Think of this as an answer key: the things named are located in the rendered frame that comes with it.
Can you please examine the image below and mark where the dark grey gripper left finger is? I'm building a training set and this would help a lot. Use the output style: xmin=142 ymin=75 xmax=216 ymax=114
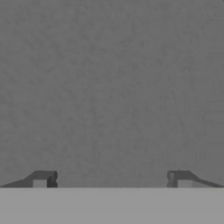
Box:
xmin=0 ymin=170 xmax=59 ymax=188

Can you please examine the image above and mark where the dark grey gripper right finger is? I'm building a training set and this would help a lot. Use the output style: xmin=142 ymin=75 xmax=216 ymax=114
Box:
xmin=166 ymin=170 xmax=224 ymax=188

